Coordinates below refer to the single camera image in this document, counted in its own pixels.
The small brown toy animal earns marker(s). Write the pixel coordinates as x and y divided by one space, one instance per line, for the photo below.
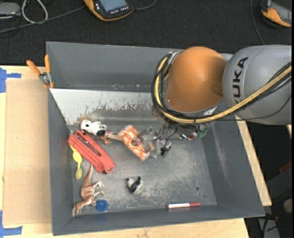
109 136

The blue bottle cap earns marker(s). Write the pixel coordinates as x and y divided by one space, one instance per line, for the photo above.
101 205

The grey metal bin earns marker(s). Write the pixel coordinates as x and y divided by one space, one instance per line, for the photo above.
166 177

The white and black toy cow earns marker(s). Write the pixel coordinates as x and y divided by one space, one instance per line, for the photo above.
93 127

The brown toy dinosaur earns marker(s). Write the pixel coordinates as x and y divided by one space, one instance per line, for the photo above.
88 191

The brown cardboard board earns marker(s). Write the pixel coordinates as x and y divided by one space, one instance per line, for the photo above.
25 152

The black and white toy panda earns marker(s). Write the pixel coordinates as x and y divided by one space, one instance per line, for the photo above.
135 185

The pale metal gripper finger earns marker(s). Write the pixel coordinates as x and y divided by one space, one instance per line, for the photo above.
146 134
156 149

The yellow plastic spoon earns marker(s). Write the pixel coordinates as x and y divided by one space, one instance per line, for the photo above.
77 159

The red and white marker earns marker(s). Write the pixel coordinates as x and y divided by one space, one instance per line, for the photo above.
184 205

